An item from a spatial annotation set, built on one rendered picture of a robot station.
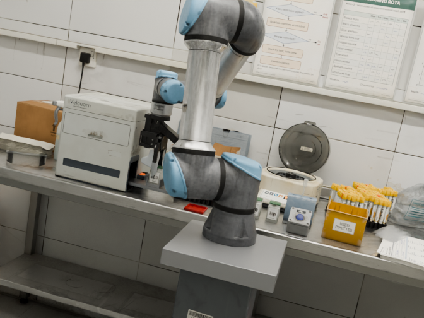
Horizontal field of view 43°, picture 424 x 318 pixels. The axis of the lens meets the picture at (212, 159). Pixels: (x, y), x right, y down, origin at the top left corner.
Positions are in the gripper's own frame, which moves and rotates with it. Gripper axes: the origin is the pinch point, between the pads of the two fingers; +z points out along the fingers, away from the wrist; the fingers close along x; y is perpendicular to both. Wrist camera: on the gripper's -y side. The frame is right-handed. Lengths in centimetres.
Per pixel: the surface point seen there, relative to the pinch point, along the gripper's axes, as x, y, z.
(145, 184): 1.8, 3.1, 5.0
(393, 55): -58, -74, -56
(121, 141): 4.4, 13.2, -8.8
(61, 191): 8.4, 31.2, 12.7
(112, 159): 4.4, 15.5, -1.9
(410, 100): -59, -85, -39
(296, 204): -6.1, -49.5, 1.6
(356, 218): 2, -70, 0
